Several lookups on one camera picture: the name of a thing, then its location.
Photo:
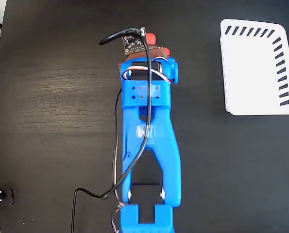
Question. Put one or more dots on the red turtle toy gold shell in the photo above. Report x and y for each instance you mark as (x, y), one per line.
(151, 38)

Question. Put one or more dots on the white plastic basket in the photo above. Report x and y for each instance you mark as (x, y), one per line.
(251, 72)

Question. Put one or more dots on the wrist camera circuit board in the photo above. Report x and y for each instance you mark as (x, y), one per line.
(134, 44)

